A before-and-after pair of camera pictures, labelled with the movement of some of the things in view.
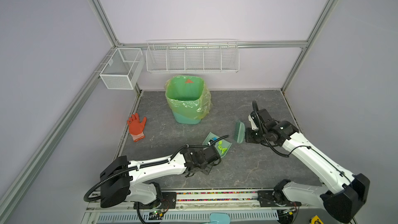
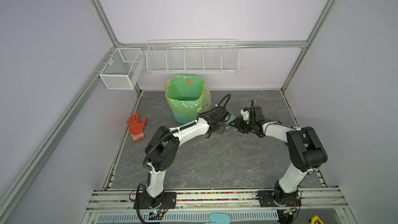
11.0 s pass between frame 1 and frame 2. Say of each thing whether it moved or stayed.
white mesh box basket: stayed
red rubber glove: stayed
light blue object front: stayed
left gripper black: moved
